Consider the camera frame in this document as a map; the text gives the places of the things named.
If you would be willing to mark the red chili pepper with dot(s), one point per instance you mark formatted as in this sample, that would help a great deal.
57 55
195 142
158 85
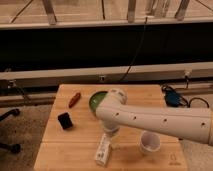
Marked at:
74 99

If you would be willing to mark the white plastic bottle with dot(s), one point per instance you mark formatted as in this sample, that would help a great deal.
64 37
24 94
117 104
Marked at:
103 150

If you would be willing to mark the white paper cup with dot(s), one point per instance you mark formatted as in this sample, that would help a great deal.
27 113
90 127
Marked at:
149 142

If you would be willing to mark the green bowl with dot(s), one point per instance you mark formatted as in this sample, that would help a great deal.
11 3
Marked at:
96 99

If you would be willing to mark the black eraser block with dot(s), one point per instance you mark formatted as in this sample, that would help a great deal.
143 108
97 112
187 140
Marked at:
65 121

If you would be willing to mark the blue power adapter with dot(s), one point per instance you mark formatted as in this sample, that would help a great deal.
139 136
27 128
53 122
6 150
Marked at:
172 98

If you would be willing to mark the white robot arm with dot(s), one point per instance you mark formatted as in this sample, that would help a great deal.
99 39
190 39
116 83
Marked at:
194 124

